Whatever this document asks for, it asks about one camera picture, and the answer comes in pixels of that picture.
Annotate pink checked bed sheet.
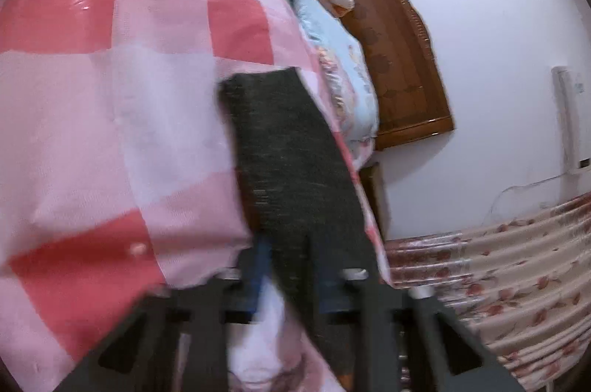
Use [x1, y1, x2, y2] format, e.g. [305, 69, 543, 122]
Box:
[0, 0, 394, 392]

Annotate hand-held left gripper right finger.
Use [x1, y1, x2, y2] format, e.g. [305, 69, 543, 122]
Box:
[318, 265, 528, 392]

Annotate large carved wooden headboard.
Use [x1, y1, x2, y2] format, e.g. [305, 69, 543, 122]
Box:
[334, 0, 456, 151]

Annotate dark grey knit garment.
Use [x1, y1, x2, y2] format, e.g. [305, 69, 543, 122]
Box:
[218, 68, 385, 376]

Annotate floral curtain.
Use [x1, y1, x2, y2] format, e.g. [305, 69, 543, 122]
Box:
[385, 193, 591, 392]

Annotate white air conditioner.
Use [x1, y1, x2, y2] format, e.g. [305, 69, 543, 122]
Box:
[551, 66, 583, 172]

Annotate light blue floral pillow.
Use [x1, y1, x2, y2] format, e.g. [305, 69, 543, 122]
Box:
[274, 0, 380, 163]

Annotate white air conditioner cable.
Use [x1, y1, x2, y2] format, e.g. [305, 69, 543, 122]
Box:
[482, 168, 585, 227]

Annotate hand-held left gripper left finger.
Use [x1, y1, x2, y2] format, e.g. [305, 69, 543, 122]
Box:
[55, 242, 275, 392]

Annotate wooden nightstand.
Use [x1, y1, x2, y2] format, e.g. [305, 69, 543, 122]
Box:
[359, 164, 391, 237]

